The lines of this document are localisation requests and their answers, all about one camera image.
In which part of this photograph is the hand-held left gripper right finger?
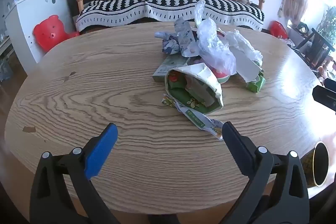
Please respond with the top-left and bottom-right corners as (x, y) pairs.
(220, 121), (310, 224)

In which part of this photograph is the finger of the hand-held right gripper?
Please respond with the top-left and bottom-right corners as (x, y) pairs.
(312, 85), (336, 115)

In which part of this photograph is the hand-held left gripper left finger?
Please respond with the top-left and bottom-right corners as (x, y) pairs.
(29, 123), (118, 224)

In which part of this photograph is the small green carton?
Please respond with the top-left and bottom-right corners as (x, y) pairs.
(245, 72), (266, 93)

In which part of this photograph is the black bin with gold rim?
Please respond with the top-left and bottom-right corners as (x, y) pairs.
(311, 141), (330, 186)

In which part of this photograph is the torn white green wrapper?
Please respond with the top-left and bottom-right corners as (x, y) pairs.
(161, 94), (223, 140)

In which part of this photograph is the dark wooden chair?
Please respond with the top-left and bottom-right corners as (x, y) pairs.
(291, 27), (336, 69)

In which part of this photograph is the red green round wrapper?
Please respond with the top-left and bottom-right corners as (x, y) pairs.
(210, 68), (231, 84)

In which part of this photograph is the crushed white green carton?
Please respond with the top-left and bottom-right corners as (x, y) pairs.
(164, 63), (224, 115)

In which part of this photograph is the flat white card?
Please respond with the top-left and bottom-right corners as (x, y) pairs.
(232, 47), (260, 83)

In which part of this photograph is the red bag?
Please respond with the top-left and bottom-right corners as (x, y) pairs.
(269, 20), (289, 39)

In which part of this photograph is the crumpled white plastic film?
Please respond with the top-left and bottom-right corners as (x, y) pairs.
(224, 31), (263, 64)

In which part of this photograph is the flat pale green box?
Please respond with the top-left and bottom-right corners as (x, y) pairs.
(152, 56), (189, 83)

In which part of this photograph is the clear plastic bag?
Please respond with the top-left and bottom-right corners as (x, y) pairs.
(194, 0), (237, 75)

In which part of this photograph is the crumpled blue white wrapper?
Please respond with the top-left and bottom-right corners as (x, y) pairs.
(154, 31), (182, 55)

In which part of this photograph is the red bear stool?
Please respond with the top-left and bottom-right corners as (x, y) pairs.
(33, 14), (80, 52)

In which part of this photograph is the black box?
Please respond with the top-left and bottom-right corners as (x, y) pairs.
(65, 0), (91, 22)

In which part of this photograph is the white cabinet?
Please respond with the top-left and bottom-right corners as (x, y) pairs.
(5, 0), (76, 64)

